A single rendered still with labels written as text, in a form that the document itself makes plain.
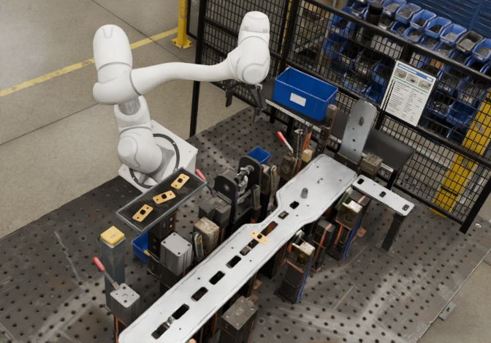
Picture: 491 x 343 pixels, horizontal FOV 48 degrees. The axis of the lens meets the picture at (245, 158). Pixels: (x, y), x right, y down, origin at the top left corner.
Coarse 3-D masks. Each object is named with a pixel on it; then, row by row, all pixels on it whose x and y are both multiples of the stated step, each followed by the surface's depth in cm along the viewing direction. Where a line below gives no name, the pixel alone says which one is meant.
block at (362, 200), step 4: (352, 192) 259; (356, 192) 259; (352, 196) 257; (356, 196) 257; (360, 196) 258; (364, 196) 258; (356, 200) 255; (360, 200) 255; (364, 200) 256; (368, 200) 256; (360, 204) 254; (364, 204) 254; (368, 204) 259; (364, 208) 255; (364, 212) 260; (352, 228) 266; (356, 232) 272; (356, 236) 275; (348, 240) 270; (352, 240) 272
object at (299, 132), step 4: (296, 132) 249; (300, 132) 250; (304, 132) 249; (296, 136) 251; (300, 136) 253; (304, 136) 249; (296, 140) 252; (300, 140) 254; (296, 144) 253; (300, 144) 255; (296, 148) 254; (300, 148) 257; (296, 152) 255; (300, 152) 258; (296, 156) 257
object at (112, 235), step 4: (112, 228) 202; (104, 232) 200; (108, 232) 200; (112, 232) 200; (116, 232) 201; (120, 232) 201; (104, 236) 198; (108, 236) 199; (112, 236) 199; (116, 236) 199; (120, 236) 199; (108, 240) 197; (112, 240) 198; (116, 240) 198; (112, 244) 197
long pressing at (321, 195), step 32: (320, 160) 270; (288, 192) 250; (320, 192) 253; (256, 224) 233; (288, 224) 236; (224, 256) 219; (256, 256) 221; (192, 288) 206; (224, 288) 207; (160, 320) 194; (192, 320) 196
